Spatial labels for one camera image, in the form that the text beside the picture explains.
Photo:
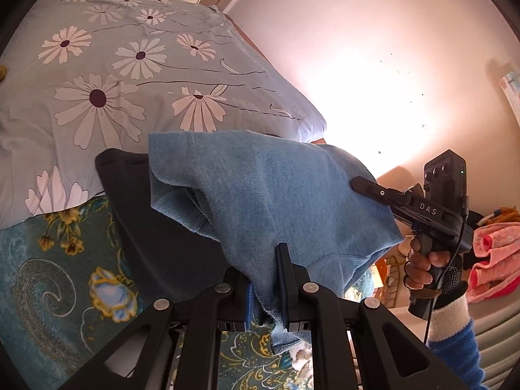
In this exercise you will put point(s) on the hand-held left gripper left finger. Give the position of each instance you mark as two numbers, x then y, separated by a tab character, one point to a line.
195	333

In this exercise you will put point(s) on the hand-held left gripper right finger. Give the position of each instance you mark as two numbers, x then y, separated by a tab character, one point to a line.
300	304

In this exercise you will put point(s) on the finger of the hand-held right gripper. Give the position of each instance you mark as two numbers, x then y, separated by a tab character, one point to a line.
375	190

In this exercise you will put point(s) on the blue sweater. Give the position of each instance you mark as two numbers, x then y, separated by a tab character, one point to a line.
276	207

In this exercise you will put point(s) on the person's right hand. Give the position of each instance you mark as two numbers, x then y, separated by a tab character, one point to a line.
422	270

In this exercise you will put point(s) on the pink cloth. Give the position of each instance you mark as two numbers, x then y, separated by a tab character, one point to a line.
495	260

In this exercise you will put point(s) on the dark grey folded cloth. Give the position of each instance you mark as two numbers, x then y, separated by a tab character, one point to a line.
162	243

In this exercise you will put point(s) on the teal floral blanket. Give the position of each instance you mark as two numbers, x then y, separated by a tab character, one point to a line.
61	292

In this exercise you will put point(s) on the white radiator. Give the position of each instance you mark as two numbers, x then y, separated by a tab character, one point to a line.
497	341

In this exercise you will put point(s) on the daisy print pillow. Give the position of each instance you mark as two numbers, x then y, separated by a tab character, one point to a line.
134	89

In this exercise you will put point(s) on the wall poster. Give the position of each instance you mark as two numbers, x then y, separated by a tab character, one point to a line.
511	93

